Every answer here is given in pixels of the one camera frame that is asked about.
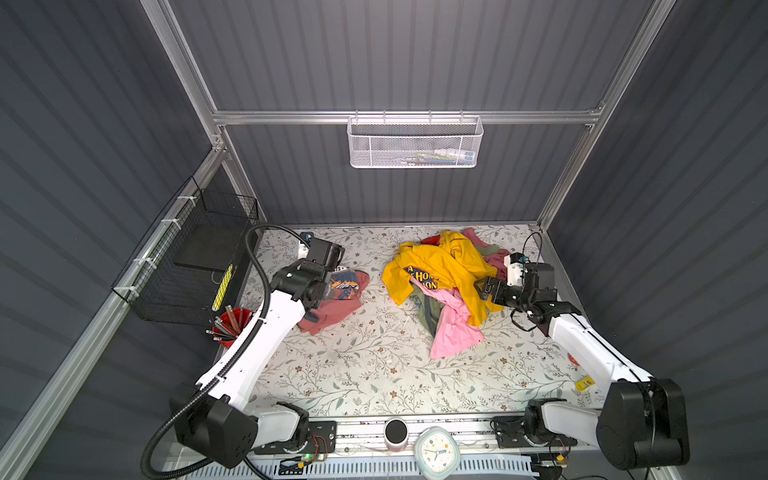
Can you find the maroon printed t-shirt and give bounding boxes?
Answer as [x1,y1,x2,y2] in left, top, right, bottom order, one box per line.
[298,269,370,335]

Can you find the yellow printed t-shirt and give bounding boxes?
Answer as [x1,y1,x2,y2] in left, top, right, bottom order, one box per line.
[382,230,503,327]

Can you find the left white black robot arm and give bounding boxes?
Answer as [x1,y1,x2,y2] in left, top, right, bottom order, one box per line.
[171,237,345,468]

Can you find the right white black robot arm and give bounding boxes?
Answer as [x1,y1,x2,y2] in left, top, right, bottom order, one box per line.
[475,255,690,470]

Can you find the light pink cloth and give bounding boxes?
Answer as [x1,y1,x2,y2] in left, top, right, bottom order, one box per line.
[411,279,484,360]

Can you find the olive green cloth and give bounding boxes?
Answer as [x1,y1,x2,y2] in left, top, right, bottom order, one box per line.
[411,284,443,338]

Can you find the red cup with pens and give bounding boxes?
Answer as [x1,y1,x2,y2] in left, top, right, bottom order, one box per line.
[205,305,253,348]

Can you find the yellow small bottle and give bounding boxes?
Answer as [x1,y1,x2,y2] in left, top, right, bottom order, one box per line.
[575,375,595,392]

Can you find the markers in white basket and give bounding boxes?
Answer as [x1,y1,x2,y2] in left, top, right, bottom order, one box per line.
[398,149,476,168]

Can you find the black white cylindrical speaker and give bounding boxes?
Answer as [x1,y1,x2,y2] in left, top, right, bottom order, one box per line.
[384,418,409,452]

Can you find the white round clock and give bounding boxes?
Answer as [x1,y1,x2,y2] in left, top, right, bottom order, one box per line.
[414,427,461,480]

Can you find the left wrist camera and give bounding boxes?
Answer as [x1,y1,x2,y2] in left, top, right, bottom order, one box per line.
[297,231,314,258]

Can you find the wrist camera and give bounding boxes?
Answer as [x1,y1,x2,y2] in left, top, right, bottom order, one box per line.
[503,252,528,287]
[297,231,314,258]

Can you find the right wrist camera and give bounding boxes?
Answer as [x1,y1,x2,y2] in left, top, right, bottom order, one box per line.
[503,252,528,287]

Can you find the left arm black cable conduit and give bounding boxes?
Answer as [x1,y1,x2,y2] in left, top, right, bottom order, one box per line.
[140,223,310,480]

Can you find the black wire mesh basket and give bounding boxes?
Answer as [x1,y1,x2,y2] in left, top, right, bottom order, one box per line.
[112,180,260,329]

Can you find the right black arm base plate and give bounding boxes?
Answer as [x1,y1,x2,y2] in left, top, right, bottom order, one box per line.
[490,415,578,449]

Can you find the white wire mesh basket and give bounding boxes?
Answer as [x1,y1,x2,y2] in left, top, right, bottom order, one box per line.
[346,115,484,169]

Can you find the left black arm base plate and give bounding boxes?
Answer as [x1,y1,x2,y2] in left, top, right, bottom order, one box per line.
[252,420,338,455]

